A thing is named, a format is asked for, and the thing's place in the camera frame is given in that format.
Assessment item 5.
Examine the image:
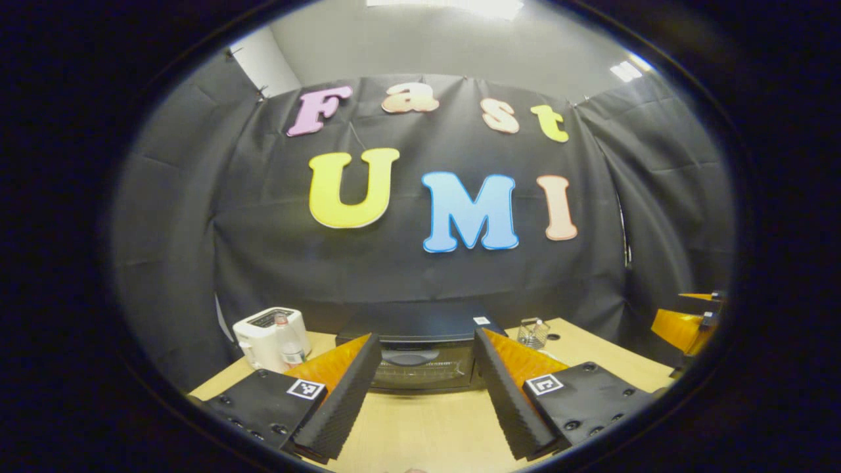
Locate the large ceiling light panel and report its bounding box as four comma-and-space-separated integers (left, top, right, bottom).
367, 0, 524, 20

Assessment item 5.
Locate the black electric oven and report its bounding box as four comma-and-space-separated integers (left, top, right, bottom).
335, 314, 507, 394

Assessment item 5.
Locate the clear red-label plastic bottle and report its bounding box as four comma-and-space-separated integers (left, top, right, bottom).
274, 314, 307, 367

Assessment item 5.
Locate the wire mesh holder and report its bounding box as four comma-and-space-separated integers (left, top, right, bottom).
517, 318, 551, 350

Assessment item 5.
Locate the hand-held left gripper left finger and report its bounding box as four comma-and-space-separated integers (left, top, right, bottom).
204, 334, 383, 462

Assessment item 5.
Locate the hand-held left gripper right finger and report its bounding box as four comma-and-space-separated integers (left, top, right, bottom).
473, 327, 658, 462

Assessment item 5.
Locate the white toaster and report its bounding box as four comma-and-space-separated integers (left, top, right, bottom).
233, 307, 312, 374

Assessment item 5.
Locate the black backdrop cloth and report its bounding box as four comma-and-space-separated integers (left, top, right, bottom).
108, 47, 735, 395

